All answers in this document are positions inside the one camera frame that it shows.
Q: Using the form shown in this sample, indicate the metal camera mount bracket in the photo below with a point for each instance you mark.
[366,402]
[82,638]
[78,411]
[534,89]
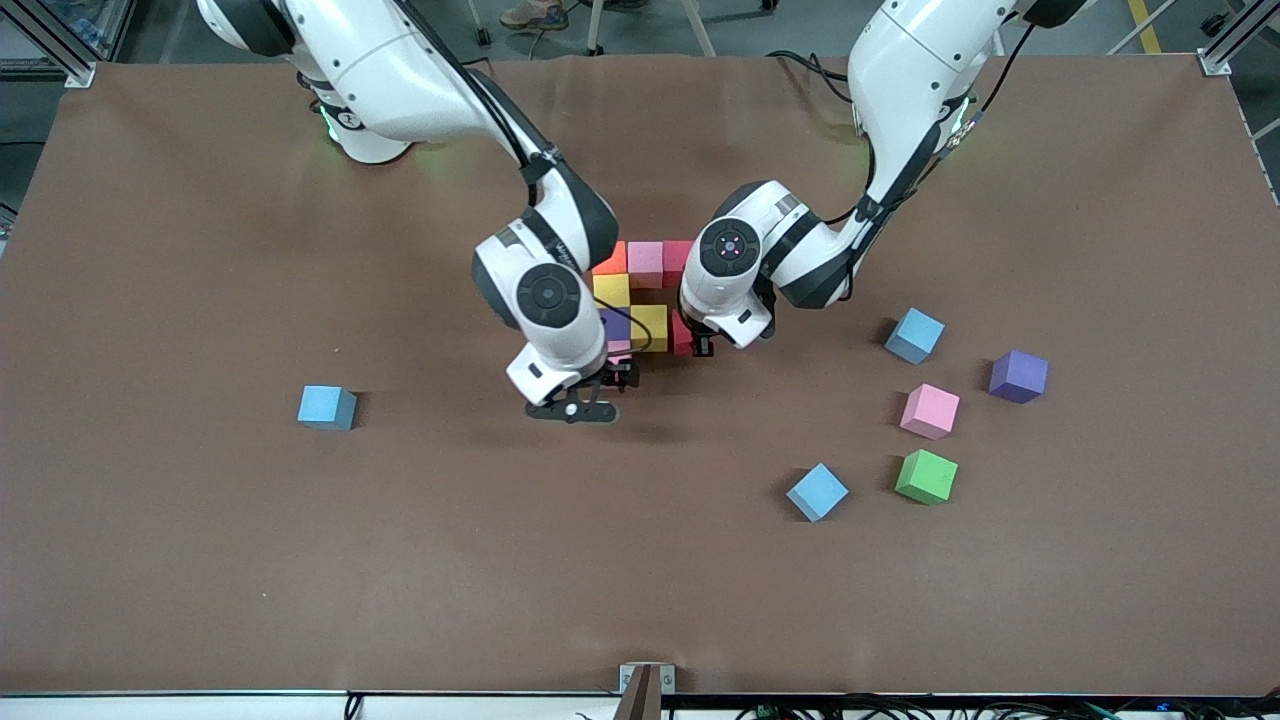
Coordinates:
[630,678]

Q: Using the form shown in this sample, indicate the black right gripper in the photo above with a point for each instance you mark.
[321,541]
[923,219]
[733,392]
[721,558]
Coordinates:
[620,375]

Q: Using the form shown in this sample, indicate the purple foam cube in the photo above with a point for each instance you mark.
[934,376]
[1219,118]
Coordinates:
[618,325]
[1018,376]

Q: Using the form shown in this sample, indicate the brown table cover mat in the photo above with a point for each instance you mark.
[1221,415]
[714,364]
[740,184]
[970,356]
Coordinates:
[300,550]

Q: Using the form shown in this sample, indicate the aluminium frame post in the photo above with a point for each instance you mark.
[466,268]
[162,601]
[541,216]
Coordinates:
[1215,62]
[75,70]

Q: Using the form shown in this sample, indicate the green foam cube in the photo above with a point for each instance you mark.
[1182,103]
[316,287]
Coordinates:
[927,476]

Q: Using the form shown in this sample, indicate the yellow foam cube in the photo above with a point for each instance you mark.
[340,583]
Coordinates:
[612,290]
[650,328]

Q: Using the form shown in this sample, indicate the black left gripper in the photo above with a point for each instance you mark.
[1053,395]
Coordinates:
[703,345]

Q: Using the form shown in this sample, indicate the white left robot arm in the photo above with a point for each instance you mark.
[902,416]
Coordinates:
[900,70]

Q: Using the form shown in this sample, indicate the red foam cube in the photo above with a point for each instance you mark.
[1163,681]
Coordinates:
[672,262]
[680,340]

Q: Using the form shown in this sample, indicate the orange foam cube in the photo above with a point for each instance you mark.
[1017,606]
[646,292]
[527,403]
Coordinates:
[612,260]

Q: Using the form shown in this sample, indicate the pink foam cube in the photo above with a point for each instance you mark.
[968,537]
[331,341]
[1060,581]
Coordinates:
[645,263]
[620,347]
[930,411]

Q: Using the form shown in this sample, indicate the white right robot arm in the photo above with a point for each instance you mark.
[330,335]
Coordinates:
[380,60]

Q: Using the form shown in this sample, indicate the blue foam cube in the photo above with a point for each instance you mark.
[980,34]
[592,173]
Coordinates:
[327,407]
[914,335]
[817,491]

